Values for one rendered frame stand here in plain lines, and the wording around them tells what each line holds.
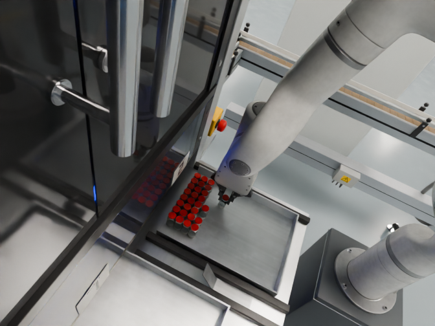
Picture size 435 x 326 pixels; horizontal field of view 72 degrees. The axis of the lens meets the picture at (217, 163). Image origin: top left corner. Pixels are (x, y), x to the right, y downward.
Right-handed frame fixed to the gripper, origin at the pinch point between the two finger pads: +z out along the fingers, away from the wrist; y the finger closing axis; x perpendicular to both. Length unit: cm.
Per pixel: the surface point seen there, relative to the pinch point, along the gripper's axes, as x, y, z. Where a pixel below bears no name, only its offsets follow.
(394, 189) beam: -86, -80, 40
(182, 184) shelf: -0.8, 13.6, 5.9
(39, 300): 47, 14, -27
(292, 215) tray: -7.3, -20.4, 3.8
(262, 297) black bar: 20.3, -19.1, 4.1
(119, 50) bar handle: 39, 8, -59
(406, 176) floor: -180, -131, 95
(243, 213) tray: -1.2, -6.9, 5.8
